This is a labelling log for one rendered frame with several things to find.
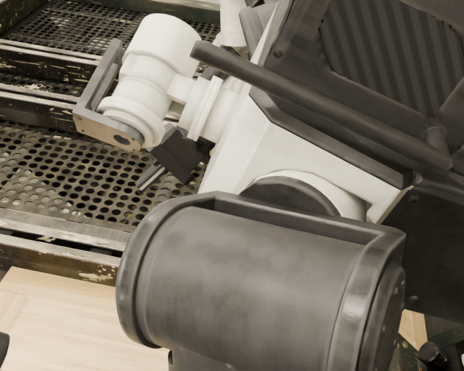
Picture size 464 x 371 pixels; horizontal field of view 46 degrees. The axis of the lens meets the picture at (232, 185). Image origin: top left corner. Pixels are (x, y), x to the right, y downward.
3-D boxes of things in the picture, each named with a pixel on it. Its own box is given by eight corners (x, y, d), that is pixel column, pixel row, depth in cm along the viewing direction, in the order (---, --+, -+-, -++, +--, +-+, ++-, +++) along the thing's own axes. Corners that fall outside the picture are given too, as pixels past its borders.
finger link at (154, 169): (136, 185, 100) (160, 161, 100) (140, 191, 97) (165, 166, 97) (130, 179, 99) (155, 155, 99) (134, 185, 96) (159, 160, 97)
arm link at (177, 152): (178, 177, 106) (222, 134, 106) (193, 194, 97) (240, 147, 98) (133, 134, 100) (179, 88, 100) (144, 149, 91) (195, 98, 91)
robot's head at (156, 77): (233, 43, 51) (144, 2, 50) (193, 132, 47) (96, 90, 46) (217, 79, 57) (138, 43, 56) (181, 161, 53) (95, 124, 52)
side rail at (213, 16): (331, 57, 209) (337, 29, 202) (56, 11, 217) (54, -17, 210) (331, 49, 215) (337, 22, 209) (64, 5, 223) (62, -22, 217)
